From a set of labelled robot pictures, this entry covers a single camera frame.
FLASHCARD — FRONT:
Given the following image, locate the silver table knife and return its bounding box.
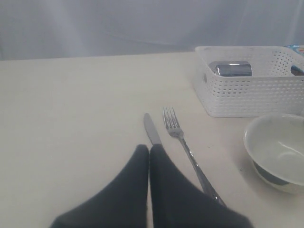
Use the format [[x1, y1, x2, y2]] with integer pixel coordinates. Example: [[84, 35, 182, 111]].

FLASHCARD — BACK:
[[143, 113, 162, 145]]

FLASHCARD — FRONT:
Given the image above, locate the metal cup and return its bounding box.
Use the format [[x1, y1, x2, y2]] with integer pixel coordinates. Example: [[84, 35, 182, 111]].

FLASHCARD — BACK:
[[209, 61, 253, 77]]

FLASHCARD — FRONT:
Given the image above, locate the brown round plate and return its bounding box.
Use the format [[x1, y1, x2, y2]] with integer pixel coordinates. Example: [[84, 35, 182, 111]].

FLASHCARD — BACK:
[[290, 66, 304, 76]]

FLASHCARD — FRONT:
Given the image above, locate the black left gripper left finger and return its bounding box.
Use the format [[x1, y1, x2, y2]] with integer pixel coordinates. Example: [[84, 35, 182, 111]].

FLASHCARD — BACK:
[[51, 144, 149, 228]]

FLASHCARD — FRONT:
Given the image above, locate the white perforated plastic basket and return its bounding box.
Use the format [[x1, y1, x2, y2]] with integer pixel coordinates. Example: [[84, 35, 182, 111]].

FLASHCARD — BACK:
[[193, 46, 304, 117]]

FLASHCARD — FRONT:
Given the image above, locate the clear glass bowl with flowers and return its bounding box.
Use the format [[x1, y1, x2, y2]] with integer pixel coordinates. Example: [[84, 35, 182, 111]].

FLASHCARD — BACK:
[[243, 114, 304, 194]]

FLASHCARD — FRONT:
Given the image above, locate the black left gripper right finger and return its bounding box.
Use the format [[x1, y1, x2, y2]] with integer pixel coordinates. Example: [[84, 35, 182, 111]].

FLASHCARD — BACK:
[[150, 144, 252, 228]]

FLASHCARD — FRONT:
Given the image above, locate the silver fork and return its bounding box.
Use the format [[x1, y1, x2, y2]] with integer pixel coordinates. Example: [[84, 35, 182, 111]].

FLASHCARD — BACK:
[[163, 107, 226, 206]]

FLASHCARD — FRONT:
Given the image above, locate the blue chips bag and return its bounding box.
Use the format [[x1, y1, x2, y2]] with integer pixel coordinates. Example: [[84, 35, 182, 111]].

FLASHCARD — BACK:
[[286, 45, 304, 56]]

